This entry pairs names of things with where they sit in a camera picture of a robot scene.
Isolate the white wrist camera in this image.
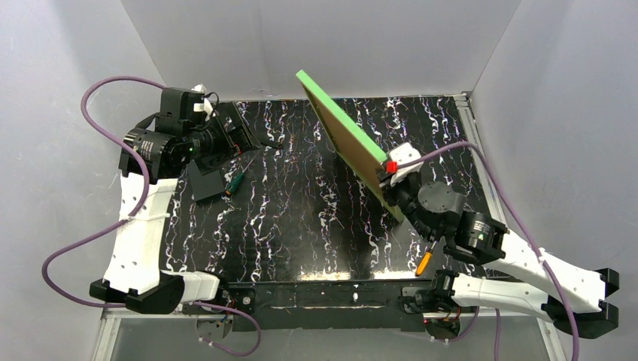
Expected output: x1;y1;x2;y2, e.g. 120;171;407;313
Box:
192;83;214;119
384;142;423;187

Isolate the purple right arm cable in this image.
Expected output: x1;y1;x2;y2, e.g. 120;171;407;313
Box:
398;141;582;361

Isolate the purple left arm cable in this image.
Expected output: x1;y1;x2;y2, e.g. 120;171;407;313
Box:
41;75;262;358

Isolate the aluminium rail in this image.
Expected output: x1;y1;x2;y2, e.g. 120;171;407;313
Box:
452;93;507;225
93;309;566;360

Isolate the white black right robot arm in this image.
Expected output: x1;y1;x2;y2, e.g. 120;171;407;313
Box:
376;169;619;339

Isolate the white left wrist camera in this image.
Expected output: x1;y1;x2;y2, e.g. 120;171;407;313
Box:
192;83;214;119

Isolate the green handled screwdriver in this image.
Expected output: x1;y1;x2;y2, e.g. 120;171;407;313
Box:
225;155;257;196

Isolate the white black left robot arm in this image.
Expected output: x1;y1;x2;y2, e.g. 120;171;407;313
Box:
89;86;260;314

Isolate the aluminium rail front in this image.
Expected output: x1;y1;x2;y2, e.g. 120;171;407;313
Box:
93;309;566;360

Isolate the green wooden photo frame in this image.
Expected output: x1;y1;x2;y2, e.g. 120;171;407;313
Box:
296;70;404;222

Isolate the black small tool on table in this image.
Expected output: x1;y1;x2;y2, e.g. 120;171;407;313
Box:
260;141;283;150

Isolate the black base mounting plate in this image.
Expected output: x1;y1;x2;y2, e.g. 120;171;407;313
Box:
181;278;479;334

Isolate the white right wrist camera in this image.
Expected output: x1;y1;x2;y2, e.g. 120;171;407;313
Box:
384;142;423;187

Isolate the orange handled screwdriver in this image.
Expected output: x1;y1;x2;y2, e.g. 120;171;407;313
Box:
415;241;438;278

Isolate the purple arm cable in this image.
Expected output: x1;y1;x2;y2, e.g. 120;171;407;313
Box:
41;75;262;358
398;141;582;361

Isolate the aluminium rail right side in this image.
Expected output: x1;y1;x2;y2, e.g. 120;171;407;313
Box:
452;93;507;225

